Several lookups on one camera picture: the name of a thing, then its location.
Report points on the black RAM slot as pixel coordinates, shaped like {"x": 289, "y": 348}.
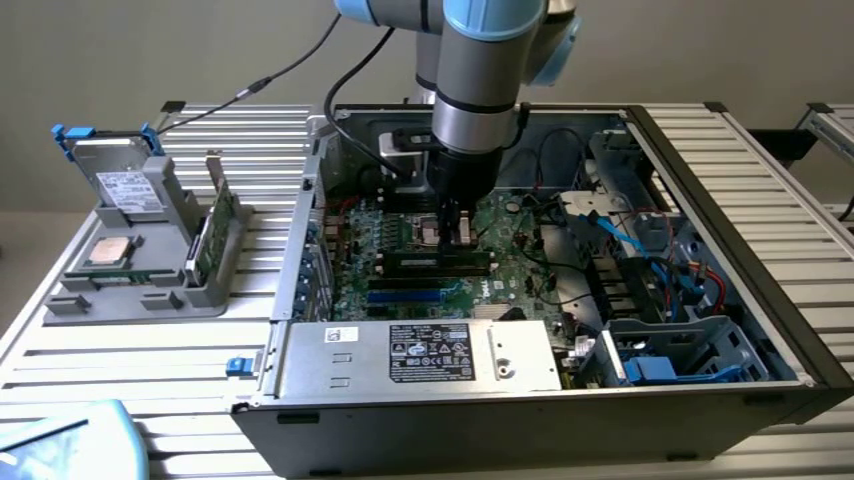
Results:
{"x": 414, "y": 283}

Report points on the green RAM stick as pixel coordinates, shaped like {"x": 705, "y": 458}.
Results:
{"x": 117, "y": 276}

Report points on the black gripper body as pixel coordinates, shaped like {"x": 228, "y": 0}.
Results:
{"x": 469, "y": 172}

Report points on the light blue plastic object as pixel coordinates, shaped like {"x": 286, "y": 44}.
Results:
{"x": 74, "y": 445}

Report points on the silver chipset heat sink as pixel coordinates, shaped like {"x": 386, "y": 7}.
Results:
{"x": 501, "y": 313}

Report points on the metal disk bay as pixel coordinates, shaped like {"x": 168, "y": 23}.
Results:
{"x": 624, "y": 170}

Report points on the blue expansion slot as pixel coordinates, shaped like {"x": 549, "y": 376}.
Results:
{"x": 410, "y": 296}

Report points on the RAM stick with black chips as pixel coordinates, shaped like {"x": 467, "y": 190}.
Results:
{"x": 414, "y": 260}

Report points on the green graphics card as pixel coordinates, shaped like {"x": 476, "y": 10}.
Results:
{"x": 217, "y": 230}

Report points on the CPU socket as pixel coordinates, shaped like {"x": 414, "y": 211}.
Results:
{"x": 421, "y": 227}

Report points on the silver power supply unit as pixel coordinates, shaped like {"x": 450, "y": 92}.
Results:
{"x": 414, "y": 357}

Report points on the grey drive cage blue latch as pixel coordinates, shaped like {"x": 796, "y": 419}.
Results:
{"x": 675, "y": 350}

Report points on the grey parts rack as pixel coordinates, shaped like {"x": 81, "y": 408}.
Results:
{"x": 134, "y": 300}

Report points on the green motherboard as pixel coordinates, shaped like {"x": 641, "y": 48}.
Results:
{"x": 515, "y": 280}

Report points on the open black PC case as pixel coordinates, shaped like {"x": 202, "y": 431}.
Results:
{"x": 468, "y": 430}

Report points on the hard disk in blue caddy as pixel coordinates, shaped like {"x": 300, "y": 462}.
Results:
{"x": 121, "y": 175}

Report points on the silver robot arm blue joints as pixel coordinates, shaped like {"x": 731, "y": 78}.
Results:
{"x": 475, "y": 75}

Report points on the blue side latch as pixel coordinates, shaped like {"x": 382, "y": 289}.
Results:
{"x": 242, "y": 366}

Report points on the neighbouring slatted metal table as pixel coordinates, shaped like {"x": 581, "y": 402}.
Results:
{"x": 831, "y": 130}

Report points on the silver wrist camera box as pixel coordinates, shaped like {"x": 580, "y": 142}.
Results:
{"x": 401, "y": 160}

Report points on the CPU chip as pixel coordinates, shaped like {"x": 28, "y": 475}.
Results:
{"x": 117, "y": 251}

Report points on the coin cell battery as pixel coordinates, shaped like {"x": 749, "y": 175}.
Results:
{"x": 513, "y": 205}

